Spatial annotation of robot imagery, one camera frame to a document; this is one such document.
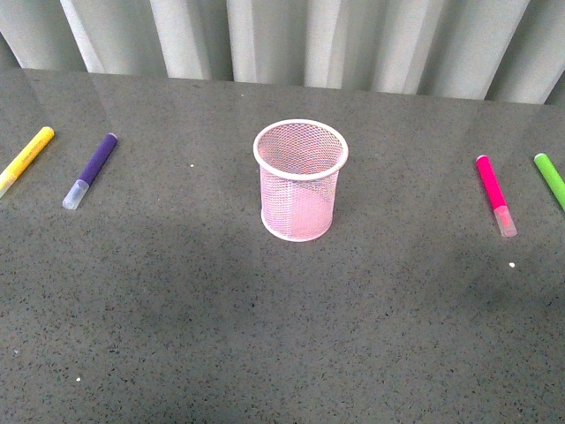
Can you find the grey pleated curtain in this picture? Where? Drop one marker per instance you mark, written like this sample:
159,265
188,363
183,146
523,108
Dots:
511,51

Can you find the yellow highlighter pen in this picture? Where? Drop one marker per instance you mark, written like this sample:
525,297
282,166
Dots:
25,157

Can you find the purple highlighter pen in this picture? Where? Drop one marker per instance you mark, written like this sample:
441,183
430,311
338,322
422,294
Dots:
86,178

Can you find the pink mesh pen cup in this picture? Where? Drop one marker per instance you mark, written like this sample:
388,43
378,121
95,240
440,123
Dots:
299,162

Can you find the green highlighter pen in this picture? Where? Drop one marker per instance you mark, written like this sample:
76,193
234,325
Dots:
551,176

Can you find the pink highlighter pen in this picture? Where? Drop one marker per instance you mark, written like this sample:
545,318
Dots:
496,197

